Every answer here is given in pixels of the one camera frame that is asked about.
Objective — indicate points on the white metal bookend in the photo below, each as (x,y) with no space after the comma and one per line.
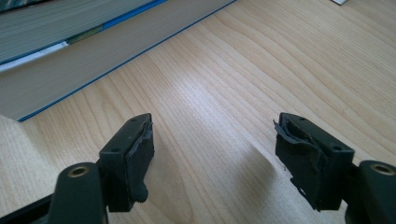
(339,1)

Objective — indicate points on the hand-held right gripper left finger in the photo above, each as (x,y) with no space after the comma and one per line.
(127,165)

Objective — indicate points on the blue cover book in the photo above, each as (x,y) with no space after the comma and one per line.
(62,81)

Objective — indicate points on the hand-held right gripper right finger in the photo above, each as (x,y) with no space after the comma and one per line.
(314,165)

